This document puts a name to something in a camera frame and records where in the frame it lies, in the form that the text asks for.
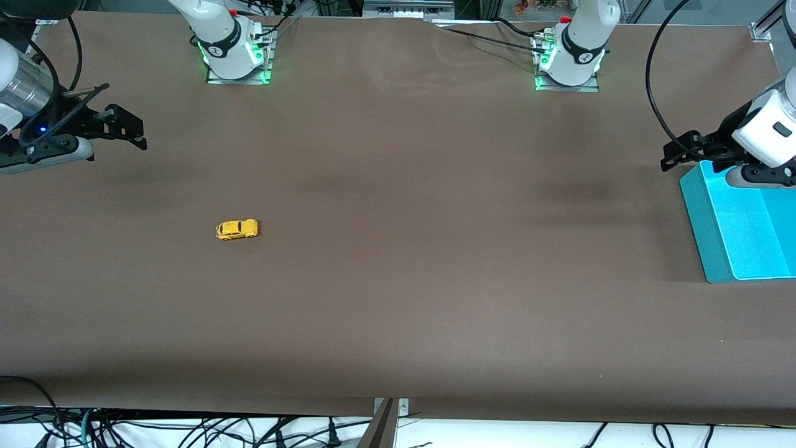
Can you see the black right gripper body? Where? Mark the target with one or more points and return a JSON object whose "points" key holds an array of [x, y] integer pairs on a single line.
{"points": [[78, 120]]}

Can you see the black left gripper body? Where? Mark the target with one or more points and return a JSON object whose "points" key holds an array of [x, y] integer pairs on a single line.
{"points": [[721, 134]]}

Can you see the yellow toy beetle car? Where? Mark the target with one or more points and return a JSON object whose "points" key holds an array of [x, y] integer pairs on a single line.
{"points": [[236, 230]]}

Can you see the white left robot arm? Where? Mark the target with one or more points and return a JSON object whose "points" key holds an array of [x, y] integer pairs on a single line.
{"points": [[578, 62]]}

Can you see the cyan plastic bin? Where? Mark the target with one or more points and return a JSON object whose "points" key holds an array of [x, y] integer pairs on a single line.
{"points": [[746, 249]]}

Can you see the colourful background items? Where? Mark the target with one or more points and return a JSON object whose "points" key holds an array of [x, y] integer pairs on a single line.
{"points": [[522, 7]]}

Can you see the grey background equipment box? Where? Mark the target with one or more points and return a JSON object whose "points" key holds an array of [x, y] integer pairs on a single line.
{"points": [[407, 9]]}

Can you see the dark slanted bar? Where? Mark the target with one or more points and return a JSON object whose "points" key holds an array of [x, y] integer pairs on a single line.
{"points": [[380, 432]]}

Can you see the metal corner bracket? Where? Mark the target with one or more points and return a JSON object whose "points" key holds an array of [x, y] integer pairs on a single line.
{"points": [[760, 32]]}

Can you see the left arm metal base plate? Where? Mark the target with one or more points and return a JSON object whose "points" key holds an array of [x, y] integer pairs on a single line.
{"points": [[566, 89]]}

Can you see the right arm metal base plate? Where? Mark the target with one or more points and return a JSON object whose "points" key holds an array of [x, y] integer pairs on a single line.
{"points": [[269, 56]]}

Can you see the aluminium frame profile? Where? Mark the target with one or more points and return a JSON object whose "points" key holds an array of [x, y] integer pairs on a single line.
{"points": [[488, 7]]}

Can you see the small metal table bracket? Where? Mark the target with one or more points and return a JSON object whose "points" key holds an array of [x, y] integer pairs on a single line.
{"points": [[403, 407]]}

